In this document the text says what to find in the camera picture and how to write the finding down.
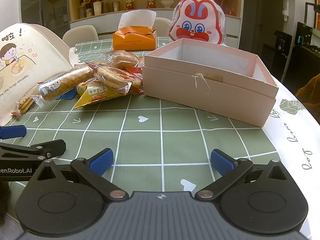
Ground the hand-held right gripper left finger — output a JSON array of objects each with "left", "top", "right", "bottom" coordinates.
[{"left": 37, "top": 148, "right": 129, "bottom": 202}]

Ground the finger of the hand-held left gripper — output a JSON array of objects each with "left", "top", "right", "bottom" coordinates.
[
  {"left": 0, "top": 125, "right": 27, "bottom": 140},
  {"left": 0, "top": 139, "right": 67, "bottom": 161}
]

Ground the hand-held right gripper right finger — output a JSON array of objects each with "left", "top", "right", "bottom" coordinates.
[{"left": 194, "top": 149, "right": 288, "bottom": 202}]

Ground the yellow snack packet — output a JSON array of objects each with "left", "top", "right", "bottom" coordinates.
[{"left": 74, "top": 80, "right": 123, "bottom": 109}]

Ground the pink cardboard box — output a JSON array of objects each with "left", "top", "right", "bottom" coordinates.
[{"left": 142, "top": 38, "right": 279, "bottom": 128}]

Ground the long roll packet with cartoon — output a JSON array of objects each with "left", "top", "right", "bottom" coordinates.
[{"left": 37, "top": 65, "right": 95, "bottom": 101}]

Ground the bread packet with red print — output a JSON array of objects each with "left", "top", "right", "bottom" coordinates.
[{"left": 85, "top": 62, "right": 133, "bottom": 96}]

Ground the clear bread packet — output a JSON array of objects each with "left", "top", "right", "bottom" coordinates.
[{"left": 103, "top": 50, "right": 145, "bottom": 68}]

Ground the clear cracker packet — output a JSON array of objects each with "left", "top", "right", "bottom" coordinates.
[{"left": 10, "top": 86, "right": 44, "bottom": 117}]

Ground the blue snack packet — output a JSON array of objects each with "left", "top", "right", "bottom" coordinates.
[{"left": 55, "top": 89, "right": 76, "bottom": 100}]

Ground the green checkered tablecloth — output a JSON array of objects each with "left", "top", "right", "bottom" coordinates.
[{"left": 0, "top": 36, "right": 320, "bottom": 240}]

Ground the white cartoon paper bag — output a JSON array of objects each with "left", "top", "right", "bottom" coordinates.
[{"left": 0, "top": 22, "right": 75, "bottom": 125}]

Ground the red snack packet white stripe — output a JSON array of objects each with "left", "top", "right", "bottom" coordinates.
[{"left": 124, "top": 67, "right": 145, "bottom": 95}]

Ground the brown chair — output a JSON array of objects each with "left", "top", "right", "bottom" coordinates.
[{"left": 295, "top": 74, "right": 320, "bottom": 125}]

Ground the cream chair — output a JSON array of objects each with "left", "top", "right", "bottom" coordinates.
[
  {"left": 152, "top": 17, "right": 172, "bottom": 38},
  {"left": 62, "top": 25, "right": 99, "bottom": 47}
]

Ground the black water dispenser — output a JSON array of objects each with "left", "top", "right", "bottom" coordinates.
[{"left": 262, "top": 30, "right": 293, "bottom": 80}]

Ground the orange snack bag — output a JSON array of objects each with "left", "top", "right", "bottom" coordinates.
[{"left": 112, "top": 26, "right": 157, "bottom": 52}]

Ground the glass door cabinet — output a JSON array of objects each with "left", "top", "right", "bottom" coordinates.
[{"left": 20, "top": 0, "right": 70, "bottom": 30}]

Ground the red white rabbit bag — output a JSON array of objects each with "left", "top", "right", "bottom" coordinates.
[{"left": 168, "top": 0, "right": 227, "bottom": 47}]

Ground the white tissue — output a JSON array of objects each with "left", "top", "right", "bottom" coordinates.
[{"left": 118, "top": 9, "right": 157, "bottom": 30}]

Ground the dark side cabinet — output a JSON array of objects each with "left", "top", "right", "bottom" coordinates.
[{"left": 291, "top": 2, "right": 320, "bottom": 85}]

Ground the wooden wall shelf unit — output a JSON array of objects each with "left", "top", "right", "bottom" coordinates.
[{"left": 69, "top": 0, "right": 244, "bottom": 37}]

